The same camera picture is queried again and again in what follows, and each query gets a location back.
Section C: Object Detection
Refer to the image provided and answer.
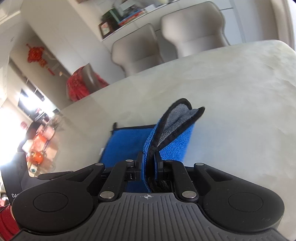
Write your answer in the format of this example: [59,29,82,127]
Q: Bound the blue and grey towel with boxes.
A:
[99,98,205,192]

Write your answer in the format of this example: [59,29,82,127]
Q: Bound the orange items on side table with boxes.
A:
[18,121,58,175]

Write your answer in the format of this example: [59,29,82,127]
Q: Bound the chair with red cloth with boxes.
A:
[66,63,109,102]

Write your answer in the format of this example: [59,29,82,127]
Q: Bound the beige chair left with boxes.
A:
[111,24,164,77]

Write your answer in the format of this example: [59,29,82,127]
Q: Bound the beige chair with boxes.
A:
[161,1,230,58]
[111,24,164,77]

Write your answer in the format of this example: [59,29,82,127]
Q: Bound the red chinese knot decoration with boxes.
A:
[26,44,55,76]

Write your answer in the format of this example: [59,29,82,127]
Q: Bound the beige chair right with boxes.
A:
[161,1,230,58]

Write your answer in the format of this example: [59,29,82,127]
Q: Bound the framed picture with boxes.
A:
[98,21,113,39]

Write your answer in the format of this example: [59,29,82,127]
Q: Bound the stack of books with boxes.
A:
[101,1,146,30]

